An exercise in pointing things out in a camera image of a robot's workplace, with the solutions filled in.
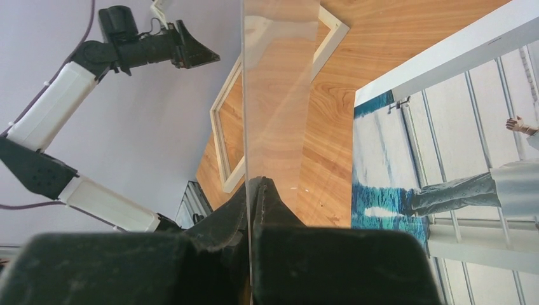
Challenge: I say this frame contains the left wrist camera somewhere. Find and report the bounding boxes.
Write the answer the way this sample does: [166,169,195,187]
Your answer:
[150,0,172,26]

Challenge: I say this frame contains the large printed photo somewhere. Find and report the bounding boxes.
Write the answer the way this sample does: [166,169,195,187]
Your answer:
[351,1,538,304]

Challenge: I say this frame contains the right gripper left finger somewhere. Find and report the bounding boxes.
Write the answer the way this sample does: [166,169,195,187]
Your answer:
[1,186,249,304]

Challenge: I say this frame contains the light wooden picture frame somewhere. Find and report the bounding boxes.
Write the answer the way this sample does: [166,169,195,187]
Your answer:
[210,6,350,193]

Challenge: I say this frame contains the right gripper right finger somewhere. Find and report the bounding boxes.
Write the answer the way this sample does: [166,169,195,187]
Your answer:
[252,177,441,304]

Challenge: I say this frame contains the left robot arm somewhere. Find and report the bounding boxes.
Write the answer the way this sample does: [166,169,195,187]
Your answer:
[1,1,221,232]

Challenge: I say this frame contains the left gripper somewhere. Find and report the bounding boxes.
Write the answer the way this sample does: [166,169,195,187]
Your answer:
[98,5,221,75]

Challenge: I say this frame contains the clear acrylic sheet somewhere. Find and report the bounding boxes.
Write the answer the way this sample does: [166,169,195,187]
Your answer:
[242,1,320,294]

